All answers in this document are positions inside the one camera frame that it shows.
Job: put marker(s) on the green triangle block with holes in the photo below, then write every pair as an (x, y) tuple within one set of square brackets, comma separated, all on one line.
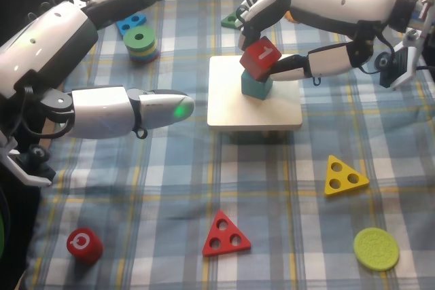
[(230, 21)]

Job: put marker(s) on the red triangle block with holes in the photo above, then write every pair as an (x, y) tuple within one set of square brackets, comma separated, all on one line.
[(222, 239)]

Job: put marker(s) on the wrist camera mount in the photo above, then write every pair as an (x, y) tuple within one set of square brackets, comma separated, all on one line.
[(396, 69), (34, 161)]

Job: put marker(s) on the blue plaid tablecloth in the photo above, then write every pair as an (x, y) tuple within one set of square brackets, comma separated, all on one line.
[(170, 184)]

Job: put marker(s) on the red cylinder block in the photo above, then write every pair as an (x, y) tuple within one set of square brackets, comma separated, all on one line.
[(83, 244)]

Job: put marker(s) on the lime green toy cookie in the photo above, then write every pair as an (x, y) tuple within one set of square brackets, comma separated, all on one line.
[(375, 249)]

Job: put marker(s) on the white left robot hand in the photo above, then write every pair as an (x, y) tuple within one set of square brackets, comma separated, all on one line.
[(44, 42)]

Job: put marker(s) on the small white wooden table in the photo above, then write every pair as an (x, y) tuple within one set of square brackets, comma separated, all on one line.
[(238, 110)]

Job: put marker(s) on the cyan letter cube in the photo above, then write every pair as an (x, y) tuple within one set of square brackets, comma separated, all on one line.
[(255, 88)]

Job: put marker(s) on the blue triangle block with holes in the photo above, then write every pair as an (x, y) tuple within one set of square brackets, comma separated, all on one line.
[(134, 20)]

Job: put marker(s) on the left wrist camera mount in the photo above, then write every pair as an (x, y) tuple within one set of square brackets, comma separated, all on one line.
[(34, 161)]

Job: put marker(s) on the orange toy biscuit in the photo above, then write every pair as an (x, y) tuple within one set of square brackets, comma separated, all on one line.
[(289, 16)]

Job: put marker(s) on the yellow triangle block with holes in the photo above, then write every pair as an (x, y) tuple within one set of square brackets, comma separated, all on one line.
[(340, 178)]

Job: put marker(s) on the red cube block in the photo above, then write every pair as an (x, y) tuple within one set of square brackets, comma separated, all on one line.
[(258, 55)]

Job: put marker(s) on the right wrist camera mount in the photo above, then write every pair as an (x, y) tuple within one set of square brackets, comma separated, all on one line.
[(396, 69)]

